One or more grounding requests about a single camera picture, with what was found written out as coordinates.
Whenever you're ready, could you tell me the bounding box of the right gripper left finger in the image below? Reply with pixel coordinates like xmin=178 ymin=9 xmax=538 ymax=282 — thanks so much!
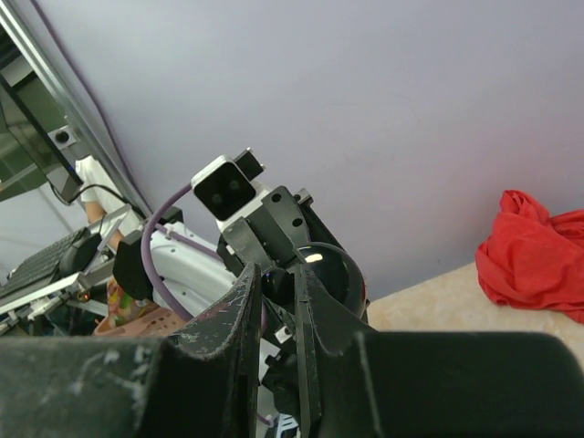
xmin=169 ymin=264 xmax=262 ymax=437

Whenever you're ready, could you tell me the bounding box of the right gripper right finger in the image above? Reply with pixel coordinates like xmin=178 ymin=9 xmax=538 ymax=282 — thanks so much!
xmin=295 ymin=265 xmax=375 ymax=437

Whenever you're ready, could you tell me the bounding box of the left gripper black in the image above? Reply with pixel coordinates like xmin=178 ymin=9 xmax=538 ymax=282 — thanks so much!
xmin=217 ymin=185 xmax=341 ymax=274

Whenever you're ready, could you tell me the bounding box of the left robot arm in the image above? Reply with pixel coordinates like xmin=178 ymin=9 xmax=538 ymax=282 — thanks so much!
xmin=113 ymin=185 xmax=363 ymax=379

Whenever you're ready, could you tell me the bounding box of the pink basket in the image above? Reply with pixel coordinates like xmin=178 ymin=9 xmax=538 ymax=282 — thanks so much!
xmin=93 ymin=278 xmax=186 ymax=337

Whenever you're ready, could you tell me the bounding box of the black keyboard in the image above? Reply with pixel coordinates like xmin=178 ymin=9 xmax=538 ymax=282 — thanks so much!
xmin=1 ymin=227 xmax=90 ymax=297

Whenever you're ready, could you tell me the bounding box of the red cloth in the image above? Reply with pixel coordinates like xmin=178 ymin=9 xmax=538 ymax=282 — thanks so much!
xmin=474 ymin=190 xmax=583 ymax=324

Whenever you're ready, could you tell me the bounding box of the black monitor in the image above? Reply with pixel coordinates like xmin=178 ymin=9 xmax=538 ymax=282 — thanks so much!
xmin=1 ymin=56 xmax=84 ymax=203

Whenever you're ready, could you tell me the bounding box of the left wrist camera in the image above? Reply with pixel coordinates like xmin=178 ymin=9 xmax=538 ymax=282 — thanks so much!
xmin=190 ymin=148 xmax=271 ymax=233

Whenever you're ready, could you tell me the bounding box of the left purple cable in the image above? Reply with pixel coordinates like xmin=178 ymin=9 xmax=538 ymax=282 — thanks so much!
xmin=140 ymin=182 xmax=275 ymax=428

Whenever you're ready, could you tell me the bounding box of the left aluminium frame post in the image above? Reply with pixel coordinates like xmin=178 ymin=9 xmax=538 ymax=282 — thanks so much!
xmin=1 ymin=1 xmax=151 ymax=214

